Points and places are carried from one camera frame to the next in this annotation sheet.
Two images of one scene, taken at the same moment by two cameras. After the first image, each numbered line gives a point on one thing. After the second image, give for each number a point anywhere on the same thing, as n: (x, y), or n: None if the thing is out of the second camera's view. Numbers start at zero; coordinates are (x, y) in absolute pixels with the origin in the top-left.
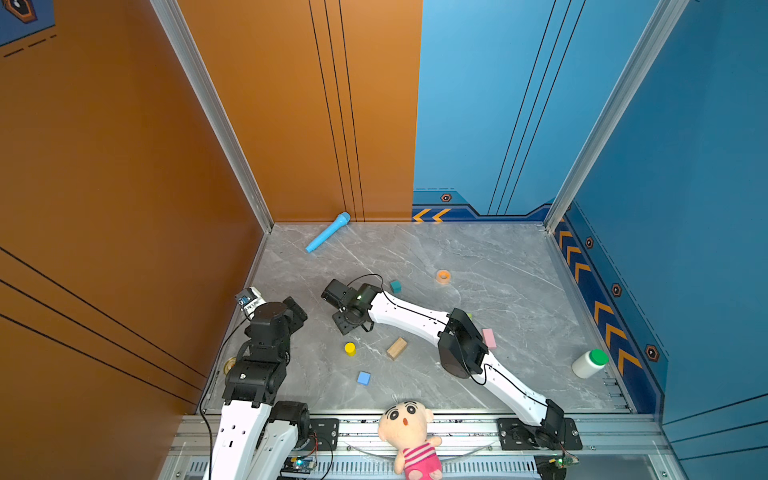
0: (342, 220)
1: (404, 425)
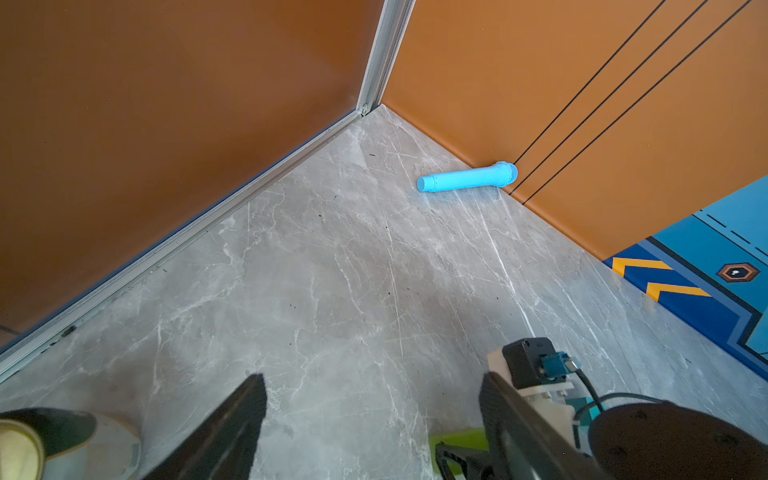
0: (502, 174)
1: None
